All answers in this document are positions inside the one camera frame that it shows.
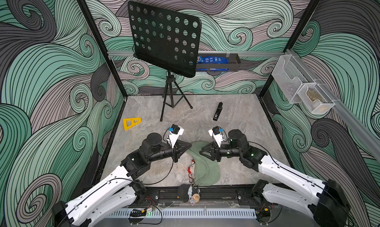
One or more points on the clear plastic wall bin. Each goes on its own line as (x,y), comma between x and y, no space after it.
(299,86)

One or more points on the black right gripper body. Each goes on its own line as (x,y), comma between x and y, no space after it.
(216,151)

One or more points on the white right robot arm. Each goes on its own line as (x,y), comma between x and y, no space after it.
(323,200)

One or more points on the black stapler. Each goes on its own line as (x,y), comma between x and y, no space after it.
(218,111)

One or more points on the yellow plastic triangle frame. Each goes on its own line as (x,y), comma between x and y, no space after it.
(128,123)

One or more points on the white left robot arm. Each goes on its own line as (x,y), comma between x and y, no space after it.
(121,188)

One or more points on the aluminium rail back wall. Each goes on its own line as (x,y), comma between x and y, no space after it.
(115,53)

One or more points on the black corner frame post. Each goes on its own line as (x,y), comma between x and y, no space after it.
(294,37)
(94,30)

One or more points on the black corner frame post left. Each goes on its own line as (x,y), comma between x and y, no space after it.
(94,30)

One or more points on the penguin plush toy decoration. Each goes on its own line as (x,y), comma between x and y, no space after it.
(194,197)

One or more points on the black corner frame post right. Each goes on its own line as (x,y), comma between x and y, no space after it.
(294,37)

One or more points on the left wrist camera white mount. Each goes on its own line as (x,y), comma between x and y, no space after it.
(174,132)

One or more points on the aluminium rail right wall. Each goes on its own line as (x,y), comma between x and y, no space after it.
(358,129)

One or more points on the white slotted cable duct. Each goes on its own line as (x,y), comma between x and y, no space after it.
(203,213)

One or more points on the green corduroy bag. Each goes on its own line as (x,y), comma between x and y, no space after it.
(202,171)

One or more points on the aluminium rail wall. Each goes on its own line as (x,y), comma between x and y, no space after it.
(358,129)
(115,53)

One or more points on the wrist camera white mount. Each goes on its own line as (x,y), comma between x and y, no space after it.
(217,134)
(174,132)

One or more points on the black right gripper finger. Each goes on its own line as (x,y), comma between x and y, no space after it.
(206,153)
(208,147)

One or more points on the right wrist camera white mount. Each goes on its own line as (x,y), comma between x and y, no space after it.
(217,134)

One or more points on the blue snack package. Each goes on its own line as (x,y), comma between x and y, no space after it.
(212,60)

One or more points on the black music stand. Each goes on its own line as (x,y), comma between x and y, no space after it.
(167,39)

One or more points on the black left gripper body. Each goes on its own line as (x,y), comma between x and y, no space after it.
(174,153)

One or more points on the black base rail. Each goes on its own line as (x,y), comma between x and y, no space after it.
(242,195)

